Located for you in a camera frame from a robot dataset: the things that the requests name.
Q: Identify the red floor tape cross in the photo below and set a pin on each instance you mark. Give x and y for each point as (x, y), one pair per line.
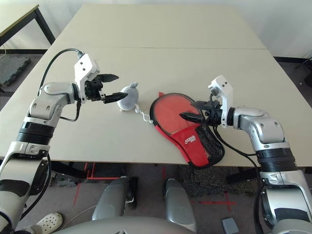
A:
(215, 202)

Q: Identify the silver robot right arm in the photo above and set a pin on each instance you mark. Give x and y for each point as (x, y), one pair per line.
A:
(258, 122)

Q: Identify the grey robot leg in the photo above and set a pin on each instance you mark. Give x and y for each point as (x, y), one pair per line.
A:
(179, 202)
(112, 197)

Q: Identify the white clog shoe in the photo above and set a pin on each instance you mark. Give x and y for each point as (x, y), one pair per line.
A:
(50, 221)

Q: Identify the black foam floor mat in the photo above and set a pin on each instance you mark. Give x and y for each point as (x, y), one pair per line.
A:
(12, 69)

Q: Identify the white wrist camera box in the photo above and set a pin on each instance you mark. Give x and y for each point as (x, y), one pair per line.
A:
(84, 67)
(223, 93)

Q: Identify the grey plush toy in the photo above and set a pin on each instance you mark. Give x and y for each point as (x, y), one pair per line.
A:
(128, 97)

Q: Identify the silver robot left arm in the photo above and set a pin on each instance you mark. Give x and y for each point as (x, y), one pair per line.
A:
(48, 102)

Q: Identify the black camera tripod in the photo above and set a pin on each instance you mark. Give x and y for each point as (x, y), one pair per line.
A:
(303, 63)

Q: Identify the beige side table black frame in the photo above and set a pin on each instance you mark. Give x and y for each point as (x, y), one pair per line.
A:
(17, 17)

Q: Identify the dark speckled floor mat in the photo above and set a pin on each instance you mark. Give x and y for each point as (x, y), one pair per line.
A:
(207, 181)

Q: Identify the small grey floor box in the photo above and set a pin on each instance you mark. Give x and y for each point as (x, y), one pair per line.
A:
(230, 225)

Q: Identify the black table base beam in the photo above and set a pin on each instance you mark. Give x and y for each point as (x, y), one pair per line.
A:
(68, 169)
(241, 176)

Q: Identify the red floor tape frame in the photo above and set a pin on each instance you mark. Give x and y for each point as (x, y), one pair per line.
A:
(89, 174)

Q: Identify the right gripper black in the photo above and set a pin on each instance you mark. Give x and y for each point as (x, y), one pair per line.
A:
(213, 114)

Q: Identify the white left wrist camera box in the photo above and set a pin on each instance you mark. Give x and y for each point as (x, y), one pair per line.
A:
(84, 67)

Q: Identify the short red floor tape strip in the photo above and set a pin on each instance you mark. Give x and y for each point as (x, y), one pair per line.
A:
(163, 173)

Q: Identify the grey robot torso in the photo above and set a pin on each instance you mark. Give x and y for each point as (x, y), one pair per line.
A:
(122, 226)

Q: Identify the grey robot left leg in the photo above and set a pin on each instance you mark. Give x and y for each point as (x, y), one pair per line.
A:
(112, 197)

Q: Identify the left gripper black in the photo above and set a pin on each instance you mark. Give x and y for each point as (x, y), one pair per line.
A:
(93, 90)

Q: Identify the red ping-pong paddle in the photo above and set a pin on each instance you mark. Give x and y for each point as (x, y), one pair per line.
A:
(170, 112)

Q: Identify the grey robot right leg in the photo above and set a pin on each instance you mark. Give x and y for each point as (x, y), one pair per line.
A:
(179, 202)

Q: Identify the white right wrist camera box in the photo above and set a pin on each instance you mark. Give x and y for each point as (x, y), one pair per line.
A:
(223, 93)

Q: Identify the red black paddle case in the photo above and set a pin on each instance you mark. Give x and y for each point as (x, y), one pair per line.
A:
(190, 146)

